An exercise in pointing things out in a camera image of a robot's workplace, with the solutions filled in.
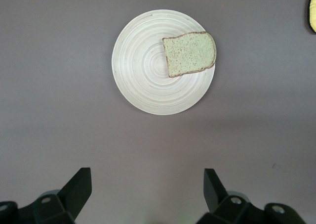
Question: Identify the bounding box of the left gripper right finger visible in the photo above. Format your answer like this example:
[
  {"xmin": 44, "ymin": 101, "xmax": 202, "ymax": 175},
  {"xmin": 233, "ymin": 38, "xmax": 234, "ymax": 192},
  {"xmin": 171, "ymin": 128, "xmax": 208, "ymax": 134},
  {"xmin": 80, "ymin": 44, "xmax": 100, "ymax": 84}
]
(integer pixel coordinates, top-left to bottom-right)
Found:
[{"xmin": 197, "ymin": 168, "xmax": 307, "ymax": 224}]

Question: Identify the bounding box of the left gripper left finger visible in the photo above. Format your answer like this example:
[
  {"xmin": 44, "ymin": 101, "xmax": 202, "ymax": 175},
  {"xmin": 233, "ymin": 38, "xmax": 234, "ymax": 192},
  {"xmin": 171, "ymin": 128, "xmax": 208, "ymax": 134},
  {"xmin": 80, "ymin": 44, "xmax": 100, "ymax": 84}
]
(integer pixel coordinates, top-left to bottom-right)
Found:
[{"xmin": 0, "ymin": 167, "xmax": 92, "ymax": 224}]

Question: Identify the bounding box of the round pale wooden plate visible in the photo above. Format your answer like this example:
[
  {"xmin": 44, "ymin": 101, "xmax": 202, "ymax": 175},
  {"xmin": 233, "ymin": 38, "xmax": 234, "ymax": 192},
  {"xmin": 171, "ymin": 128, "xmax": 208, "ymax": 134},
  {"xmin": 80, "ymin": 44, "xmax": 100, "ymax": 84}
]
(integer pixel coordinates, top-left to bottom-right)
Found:
[{"xmin": 111, "ymin": 9, "xmax": 216, "ymax": 115}]

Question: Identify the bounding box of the slice of bread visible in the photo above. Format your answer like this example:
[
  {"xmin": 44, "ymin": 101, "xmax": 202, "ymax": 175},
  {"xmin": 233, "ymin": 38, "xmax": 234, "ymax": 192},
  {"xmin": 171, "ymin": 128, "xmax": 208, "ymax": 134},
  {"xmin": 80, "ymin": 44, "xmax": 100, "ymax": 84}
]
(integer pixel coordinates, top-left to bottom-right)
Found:
[{"xmin": 162, "ymin": 31, "xmax": 217, "ymax": 78}]

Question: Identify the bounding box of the yellow quilted oven mitt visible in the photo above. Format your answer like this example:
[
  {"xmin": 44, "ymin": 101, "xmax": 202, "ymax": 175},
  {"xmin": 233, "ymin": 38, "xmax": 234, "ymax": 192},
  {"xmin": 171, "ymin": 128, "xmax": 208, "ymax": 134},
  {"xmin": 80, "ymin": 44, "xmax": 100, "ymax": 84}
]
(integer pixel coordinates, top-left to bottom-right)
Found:
[{"xmin": 307, "ymin": 0, "xmax": 316, "ymax": 35}]

